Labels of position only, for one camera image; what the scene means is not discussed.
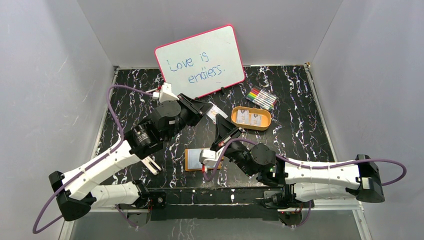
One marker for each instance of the white credit card black stripe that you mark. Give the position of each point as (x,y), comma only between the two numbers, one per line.
(214,111)

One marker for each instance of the credit card in tray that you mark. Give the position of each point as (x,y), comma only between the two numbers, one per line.
(255,119)
(242,117)

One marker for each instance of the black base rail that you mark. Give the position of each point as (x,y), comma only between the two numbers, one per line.
(266,203)

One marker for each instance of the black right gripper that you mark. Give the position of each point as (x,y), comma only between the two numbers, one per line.
(224,131)

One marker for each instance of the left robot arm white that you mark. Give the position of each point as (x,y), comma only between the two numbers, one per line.
(80,190)

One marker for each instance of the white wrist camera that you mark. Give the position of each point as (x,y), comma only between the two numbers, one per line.
(208,158)
(164,93)

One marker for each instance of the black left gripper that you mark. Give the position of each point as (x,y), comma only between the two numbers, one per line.
(191,108)

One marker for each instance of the orange oval tray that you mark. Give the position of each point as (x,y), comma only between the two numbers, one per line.
(266,118)

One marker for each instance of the orange leather card holder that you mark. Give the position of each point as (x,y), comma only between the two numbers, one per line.
(192,159)

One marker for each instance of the pink framed whiteboard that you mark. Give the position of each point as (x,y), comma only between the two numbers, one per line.
(202,64)

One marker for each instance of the white marker red cap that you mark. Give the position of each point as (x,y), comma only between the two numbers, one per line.
(153,90)

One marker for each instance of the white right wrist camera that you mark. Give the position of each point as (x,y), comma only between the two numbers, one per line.
(208,158)

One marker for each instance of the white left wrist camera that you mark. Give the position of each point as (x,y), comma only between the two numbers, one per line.
(164,93)

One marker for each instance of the pack of coloured markers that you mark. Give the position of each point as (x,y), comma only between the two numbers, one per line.
(262,98)

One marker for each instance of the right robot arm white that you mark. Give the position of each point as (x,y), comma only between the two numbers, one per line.
(300,181)

